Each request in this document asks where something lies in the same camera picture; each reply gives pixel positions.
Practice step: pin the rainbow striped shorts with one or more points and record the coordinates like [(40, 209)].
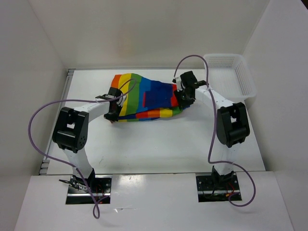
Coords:
[(146, 99)]

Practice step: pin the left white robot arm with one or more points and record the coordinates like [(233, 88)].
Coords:
[(71, 132)]

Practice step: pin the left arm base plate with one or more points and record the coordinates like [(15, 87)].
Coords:
[(78, 194)]

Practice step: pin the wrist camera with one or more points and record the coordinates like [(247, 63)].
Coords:
[(178, 82), (122, 100)]

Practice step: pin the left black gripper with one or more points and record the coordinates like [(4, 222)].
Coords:
[(113, 119)]

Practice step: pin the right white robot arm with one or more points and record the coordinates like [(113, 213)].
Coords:
[(231, 126)]

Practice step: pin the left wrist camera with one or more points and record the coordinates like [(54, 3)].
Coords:
[(122, 100)]

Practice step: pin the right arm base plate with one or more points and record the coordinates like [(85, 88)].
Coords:
[(208, 192)]

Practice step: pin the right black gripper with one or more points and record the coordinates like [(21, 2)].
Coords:
[(183, 104)]

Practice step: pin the white plastic basket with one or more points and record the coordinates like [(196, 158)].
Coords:
[(229, 75)]

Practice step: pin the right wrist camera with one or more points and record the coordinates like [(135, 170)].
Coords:
[(178, 82)]

